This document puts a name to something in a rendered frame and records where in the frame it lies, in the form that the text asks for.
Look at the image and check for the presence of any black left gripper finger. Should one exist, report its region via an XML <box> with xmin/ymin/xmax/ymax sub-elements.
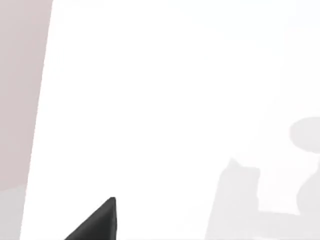
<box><xmin>63</xmin><ymin>196</ymin><xmax>118</xmax><ymax>240</ymax></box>

